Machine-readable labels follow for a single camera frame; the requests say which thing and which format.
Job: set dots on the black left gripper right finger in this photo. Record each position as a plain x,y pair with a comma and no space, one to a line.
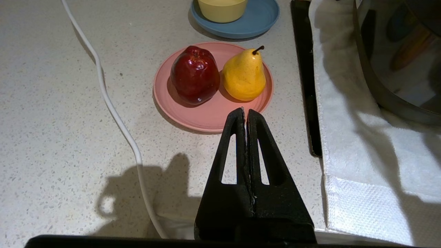
279,213

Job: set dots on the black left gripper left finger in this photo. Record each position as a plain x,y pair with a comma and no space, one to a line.
220,210

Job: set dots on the black electric rice cooker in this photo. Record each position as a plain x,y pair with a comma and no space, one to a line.
361,155

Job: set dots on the black rice cooker body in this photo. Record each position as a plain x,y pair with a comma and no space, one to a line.
396,69

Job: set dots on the yellow bowl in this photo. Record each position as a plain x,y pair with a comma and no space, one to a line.
222,12

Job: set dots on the pink plate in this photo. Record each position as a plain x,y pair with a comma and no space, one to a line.
206,117

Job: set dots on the black tray edge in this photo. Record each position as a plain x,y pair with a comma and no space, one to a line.
306,86

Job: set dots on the yellow pear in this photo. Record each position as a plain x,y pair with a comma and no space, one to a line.
244,77

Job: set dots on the red apple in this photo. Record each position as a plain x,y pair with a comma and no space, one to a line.
194,75

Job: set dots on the blue plate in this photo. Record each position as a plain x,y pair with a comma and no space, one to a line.
255,20

